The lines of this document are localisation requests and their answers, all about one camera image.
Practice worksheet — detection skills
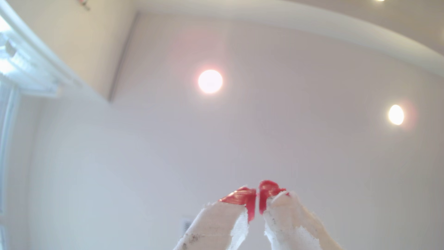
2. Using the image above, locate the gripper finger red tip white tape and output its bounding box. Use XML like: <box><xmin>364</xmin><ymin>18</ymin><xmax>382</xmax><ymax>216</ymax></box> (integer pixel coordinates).
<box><xmin>259</xmin><ymin>180</ymin><xmax>344</xmax><ymax>250</ymax></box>
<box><xmin>173</xmin><ymin>187</ymin><xmax>257</xmax><ymax>250</ymax></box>

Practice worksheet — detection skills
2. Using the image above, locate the round ceiling light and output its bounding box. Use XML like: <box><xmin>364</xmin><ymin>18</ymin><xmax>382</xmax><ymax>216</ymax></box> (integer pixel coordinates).
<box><xmin>388</xmin><ymin>104</ymin><xmax>405</xmax><ymax>126</ymax></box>
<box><xmin>198</xmin><ymin>69</ymin><xmax>223</xmax><ymax>94</ymax></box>

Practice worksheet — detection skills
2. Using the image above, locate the white window blind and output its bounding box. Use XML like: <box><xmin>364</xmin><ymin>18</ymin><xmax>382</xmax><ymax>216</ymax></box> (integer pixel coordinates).
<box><xmin>0</xmin><ymin>0</ymin><xmax>82</xmax><ymax>99</ymax></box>

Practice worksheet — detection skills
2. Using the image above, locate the white wall vent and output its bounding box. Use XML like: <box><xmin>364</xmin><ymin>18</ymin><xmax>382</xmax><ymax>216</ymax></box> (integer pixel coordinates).
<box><xmin>180</xmin><ymin>217</ymin><xmax>195</xmax><ymax>238</ymax></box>

